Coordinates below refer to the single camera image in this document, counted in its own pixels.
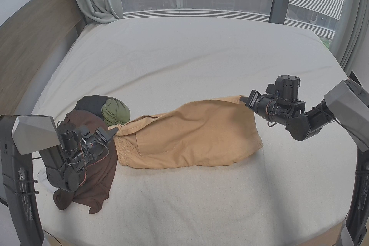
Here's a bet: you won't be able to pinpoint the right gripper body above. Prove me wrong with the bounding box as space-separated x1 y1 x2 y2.
245 90 274 118

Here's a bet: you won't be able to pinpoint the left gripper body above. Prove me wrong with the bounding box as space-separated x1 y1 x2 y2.
86 128 114 152

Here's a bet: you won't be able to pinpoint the tan shorts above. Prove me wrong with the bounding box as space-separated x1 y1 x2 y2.
114 95 264 169

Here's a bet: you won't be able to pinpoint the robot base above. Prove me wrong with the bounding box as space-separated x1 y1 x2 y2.
340 226 353 246

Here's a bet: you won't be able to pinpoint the bed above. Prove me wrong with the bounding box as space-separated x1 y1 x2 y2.
0 0 369 246

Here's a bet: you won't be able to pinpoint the green garment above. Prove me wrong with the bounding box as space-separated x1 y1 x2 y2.
101 98 131 126

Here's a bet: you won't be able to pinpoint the black garment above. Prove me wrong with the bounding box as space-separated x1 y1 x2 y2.
76 95 108 118

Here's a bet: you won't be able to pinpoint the brown garment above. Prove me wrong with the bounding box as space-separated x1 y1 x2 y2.
53 111 119 214

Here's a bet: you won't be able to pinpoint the white garment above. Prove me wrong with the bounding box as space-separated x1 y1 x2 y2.
36 165 57 186

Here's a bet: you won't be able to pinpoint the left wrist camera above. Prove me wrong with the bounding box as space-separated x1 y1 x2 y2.
73 125 90 139

